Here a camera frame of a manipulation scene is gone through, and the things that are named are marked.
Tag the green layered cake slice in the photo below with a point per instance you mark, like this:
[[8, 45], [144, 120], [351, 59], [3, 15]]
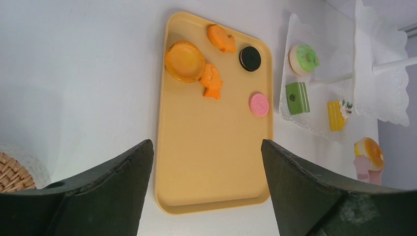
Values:
[[297, 98]]

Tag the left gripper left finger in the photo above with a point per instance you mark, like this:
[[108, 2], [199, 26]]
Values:
[[106, 200]]

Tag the pink macaron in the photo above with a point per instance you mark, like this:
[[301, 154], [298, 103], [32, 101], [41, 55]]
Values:
[[259, 104]]

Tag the orange glazed donut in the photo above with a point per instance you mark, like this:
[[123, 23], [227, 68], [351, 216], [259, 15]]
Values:
[[371, 150]]

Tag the black round cookie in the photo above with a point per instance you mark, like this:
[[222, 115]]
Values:
[[250, 58]]

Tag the white three tier stand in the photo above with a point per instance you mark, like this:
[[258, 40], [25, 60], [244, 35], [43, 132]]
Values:
[[374, 79]]

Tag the small orange pastry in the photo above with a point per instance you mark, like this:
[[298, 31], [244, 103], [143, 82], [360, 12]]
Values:
[[211, 81]]

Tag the green frosted donut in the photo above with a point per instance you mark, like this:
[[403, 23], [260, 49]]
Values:
[[303, 59]]

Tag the pink handled metal tongs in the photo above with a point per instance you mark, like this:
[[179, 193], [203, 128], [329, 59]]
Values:
[[364, 174]]

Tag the yellow cream cake slice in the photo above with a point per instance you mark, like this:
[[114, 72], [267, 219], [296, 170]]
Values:
[[338, 113]]

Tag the yellow serving tray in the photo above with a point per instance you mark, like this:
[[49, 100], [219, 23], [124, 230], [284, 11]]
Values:
[[208, 151]]

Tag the orange round tart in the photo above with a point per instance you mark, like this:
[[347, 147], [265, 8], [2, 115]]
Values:
[[184, 61]]

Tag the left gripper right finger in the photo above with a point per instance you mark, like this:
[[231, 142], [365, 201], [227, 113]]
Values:
[[309, 200]]

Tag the orange croissant pastry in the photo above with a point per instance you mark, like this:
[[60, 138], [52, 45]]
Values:
[[220, 39]]

